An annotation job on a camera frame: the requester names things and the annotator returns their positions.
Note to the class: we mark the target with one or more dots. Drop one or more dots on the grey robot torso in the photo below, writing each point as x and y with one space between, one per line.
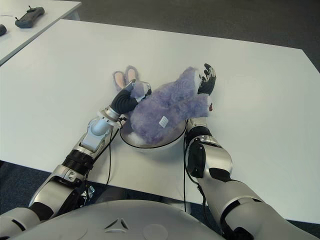
87 225

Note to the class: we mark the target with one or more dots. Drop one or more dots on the dark grey gamepad controller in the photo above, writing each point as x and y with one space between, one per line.
2 30

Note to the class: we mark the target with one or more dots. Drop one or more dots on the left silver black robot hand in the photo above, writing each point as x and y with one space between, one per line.
123 101

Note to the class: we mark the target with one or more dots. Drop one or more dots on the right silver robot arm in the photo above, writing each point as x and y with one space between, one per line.
217 155

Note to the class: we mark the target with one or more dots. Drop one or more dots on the white plate with black rim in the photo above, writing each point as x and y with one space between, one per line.
155 149

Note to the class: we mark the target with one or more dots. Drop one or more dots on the black controller with antennas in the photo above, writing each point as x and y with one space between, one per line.
28 20

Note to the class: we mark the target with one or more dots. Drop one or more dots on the purple plush rabbit doll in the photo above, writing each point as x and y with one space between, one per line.
170 107

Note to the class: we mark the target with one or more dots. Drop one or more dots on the white side table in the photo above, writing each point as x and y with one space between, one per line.
50 12

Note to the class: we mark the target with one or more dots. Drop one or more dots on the metal clamp under table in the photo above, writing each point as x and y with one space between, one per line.
90 191

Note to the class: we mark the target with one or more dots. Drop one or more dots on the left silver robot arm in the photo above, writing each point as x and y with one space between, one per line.
95 135

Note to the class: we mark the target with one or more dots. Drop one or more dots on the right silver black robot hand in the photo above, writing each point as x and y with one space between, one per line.
207 86

